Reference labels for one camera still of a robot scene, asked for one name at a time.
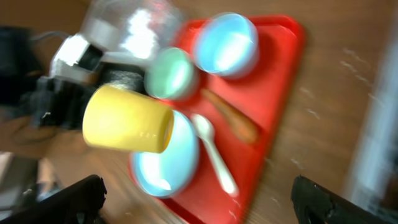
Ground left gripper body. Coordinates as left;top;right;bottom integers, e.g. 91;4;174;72
19;68;146;130

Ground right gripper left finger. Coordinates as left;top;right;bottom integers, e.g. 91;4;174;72
1;175;107;224

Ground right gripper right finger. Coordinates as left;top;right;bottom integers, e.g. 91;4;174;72
290;175;389;224

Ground yellow plastic cup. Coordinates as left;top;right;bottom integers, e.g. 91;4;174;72
82;85;174;153

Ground light blue plate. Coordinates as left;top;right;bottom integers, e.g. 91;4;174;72
129;110;200;198

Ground orange carrot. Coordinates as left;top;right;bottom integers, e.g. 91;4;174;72
201;89;260;144

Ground mint green bowl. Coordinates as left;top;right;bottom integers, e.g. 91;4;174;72
144;47;200;100

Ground light blue bowl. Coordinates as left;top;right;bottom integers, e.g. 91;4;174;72
192;12;259;79

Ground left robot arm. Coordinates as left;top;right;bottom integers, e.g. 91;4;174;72
1;26;146;129

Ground grey dishwasher rack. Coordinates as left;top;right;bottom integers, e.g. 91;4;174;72
344;20;397;223

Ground red serving tray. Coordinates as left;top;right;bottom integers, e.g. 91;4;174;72
162;15;305;223

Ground clear plastic bin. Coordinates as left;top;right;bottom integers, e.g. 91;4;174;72
80;0;184;67

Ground white plastic spoon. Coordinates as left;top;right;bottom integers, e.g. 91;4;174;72
191;114;239;197

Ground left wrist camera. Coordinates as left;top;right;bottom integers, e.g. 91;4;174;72
49;33;104;83

